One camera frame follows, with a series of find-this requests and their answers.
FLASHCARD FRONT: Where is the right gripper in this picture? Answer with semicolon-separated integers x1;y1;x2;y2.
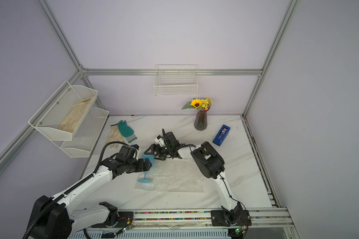
145;144;173;160

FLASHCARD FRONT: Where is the blue plastic wine glass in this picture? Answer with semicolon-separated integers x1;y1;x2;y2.
138;153;155;184

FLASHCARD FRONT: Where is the clear bubble wrap sheet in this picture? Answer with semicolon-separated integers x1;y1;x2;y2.
135;158;204;193

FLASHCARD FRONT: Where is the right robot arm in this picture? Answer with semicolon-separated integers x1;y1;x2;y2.
142;132;251;227

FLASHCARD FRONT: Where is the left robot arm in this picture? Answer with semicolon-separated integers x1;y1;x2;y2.
23;143;152;239

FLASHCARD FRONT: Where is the green work glove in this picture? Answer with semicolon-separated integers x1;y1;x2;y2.
117;120;137;143

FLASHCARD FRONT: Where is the beige work glove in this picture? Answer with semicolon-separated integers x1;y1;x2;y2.
106;124;125;143

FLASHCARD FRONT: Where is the dark glass flower vase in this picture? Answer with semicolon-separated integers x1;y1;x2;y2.
194;111;207;131

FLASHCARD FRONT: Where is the blue tape dispenser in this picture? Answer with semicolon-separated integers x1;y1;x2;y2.
212;124;230;146

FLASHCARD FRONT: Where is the lower white mesh shelf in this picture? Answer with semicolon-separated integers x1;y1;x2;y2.
50;106;109;158

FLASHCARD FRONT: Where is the sunflower bouquet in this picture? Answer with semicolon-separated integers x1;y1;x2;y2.
182;97;213;112

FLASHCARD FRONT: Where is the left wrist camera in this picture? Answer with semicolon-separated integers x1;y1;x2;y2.
131;144;140;151

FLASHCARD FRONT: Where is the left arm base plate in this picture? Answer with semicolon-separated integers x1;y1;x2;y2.
91;211;134;228

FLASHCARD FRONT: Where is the white wire wall basket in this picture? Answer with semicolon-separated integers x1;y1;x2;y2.
154;64;198;97

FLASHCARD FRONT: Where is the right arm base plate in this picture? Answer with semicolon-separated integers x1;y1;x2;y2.
210;210;252;227

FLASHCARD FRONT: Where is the black corrugated cable hose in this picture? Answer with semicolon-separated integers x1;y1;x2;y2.
22;141;132;239

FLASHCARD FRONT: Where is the aluminium front rail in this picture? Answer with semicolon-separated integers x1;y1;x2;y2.
41;207;300;239

